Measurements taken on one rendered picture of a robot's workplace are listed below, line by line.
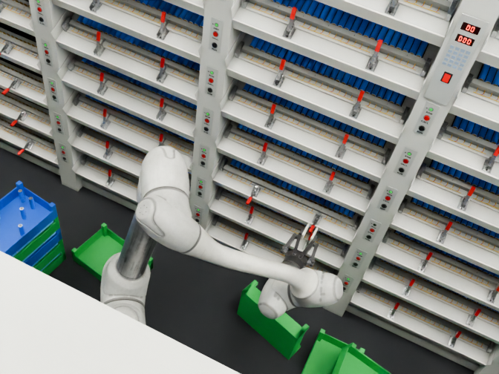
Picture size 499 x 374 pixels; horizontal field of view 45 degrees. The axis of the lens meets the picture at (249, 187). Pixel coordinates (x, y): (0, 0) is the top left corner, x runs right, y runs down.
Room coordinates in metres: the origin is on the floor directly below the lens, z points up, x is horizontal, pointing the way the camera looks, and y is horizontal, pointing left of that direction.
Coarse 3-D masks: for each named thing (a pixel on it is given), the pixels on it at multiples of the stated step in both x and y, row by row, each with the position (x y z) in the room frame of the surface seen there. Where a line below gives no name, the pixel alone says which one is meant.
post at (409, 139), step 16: (464, 0) 1.38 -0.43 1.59; (480, 0) 1.37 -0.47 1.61; (496, 0) 1.36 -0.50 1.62; (480, 16) 1.36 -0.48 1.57; (496, 16) 1.35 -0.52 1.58; (448, 32) 1.38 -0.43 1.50; (480, 48) 1.35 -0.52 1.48; (464, 80) 1.35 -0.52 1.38; (416, 112) 1.38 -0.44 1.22; (432, 128) 1.36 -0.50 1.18; (400, 144) 1.38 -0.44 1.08; (416, 144) 1.36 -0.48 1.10; (416, 160) 1.36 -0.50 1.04; (384, 176) 1.38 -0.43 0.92; (400, 176) 1.36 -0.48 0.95; (400, 192) 1.36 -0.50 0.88; (368, 208) 1.38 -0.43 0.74; (368, 224) 1.37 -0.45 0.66; (384, 224) 1.36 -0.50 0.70; (352, 256) 1.37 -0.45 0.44; (368, 256) 1.36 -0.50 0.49; (352, 272) 1.36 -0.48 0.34; (352, 288) 1.36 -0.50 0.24; (336, 304) 1.36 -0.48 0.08
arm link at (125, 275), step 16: (144, 160) 1.15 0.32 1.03; (160, 160) 1.13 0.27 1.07; (176, 160) 1.15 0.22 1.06; (144, 176) 1.08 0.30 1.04; (160, 176) 1.07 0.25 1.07; (176, 176) 1.09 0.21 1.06; (144, 192) 1.03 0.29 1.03; (128, 240) 1.06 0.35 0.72; (144, 240) 1.05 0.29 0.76; (112, 256) 1.15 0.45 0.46; (128, 256) 1.04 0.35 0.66; (144, 256) 1.05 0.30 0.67; (112, 272) 1.04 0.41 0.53; (128, 272) 1.03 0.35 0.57; (144, 272) 1.08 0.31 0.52; (112, 288) 1.01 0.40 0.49; (128, 288) 1.01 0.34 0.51; (144, 288) 1.04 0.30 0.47; (144, 304) 1.01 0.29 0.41
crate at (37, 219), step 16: (16, 192) 1.43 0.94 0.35; (32, 192) 1.43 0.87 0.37; (0, 208) 1.35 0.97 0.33; (16, 208) 1.37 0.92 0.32; (48, 208) 1.39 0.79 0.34; (0, 224) 1.28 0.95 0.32; (16, 224) 1.29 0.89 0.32; (32, 224) 1.31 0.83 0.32; (0, 240) 1.21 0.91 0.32; (16, 240) 1.19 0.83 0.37
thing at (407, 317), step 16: (368, 288) 1.40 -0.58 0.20; (352, 304) 1.36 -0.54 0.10; (368, 304) 1.35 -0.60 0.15; (384, 304) 1.36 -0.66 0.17; (400, 304) 1.35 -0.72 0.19; (400, 320) 1.31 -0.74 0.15; (416, 320) 1.31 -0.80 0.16; (432, 320) 1.32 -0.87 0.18; (432, 336) 1.26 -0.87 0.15; (448, 336) 1.27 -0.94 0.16; (464, 336) 1.28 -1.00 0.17; (480, 336) 1.28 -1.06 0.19; (464, 352) 1.21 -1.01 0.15; (480, 352) 1.22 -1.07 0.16
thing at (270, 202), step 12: (216, 168) 1.57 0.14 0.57; (216, 180) 1.55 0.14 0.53; (228, 180) 1.56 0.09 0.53; (240, 192) 1.52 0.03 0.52; (264, 192) 1.53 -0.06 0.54; (300, 192) 1.54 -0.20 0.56; (264, 204) 1.49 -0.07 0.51; (276, 204) 1.49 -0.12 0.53; (288, 204) 1.49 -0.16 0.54; (288, 216) 1.47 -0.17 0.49; (300, 216) 1.45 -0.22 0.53; (312, 216) 1.46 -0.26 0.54; (360, 216) 1.48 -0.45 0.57; (324, 228) 1.42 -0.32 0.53; (336, 228) 1.42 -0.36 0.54; (348, 228) 1.43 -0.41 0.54; (348, 240) 1.38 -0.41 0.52
